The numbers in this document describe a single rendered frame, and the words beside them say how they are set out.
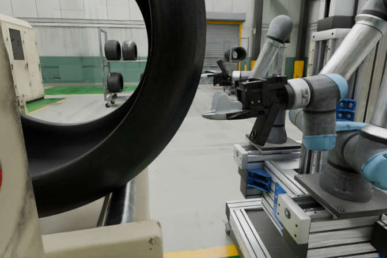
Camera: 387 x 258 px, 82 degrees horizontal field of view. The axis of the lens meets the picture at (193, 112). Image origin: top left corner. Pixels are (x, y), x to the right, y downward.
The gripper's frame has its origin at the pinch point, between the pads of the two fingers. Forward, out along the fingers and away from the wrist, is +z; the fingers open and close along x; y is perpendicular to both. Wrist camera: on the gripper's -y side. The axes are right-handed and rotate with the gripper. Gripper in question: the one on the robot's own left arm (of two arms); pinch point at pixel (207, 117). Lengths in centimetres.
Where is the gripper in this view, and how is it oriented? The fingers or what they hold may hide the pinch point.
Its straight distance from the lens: 51.6
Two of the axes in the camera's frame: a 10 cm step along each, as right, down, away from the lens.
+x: 2.1, 2.2, -9.5
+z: -9.7, 1.6, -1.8
